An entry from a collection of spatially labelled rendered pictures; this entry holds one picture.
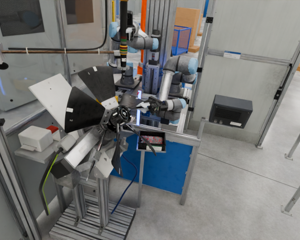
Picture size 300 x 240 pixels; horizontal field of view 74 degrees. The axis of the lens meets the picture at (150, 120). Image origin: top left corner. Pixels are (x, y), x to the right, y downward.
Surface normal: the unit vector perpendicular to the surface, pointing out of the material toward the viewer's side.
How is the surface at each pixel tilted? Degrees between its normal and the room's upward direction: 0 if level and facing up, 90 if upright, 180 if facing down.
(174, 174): 90
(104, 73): 38
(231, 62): 90
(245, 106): 15
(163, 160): 90
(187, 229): 0
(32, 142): 90
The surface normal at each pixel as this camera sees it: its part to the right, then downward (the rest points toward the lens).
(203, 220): 0.08, -0.85
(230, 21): -0.27, 0.48
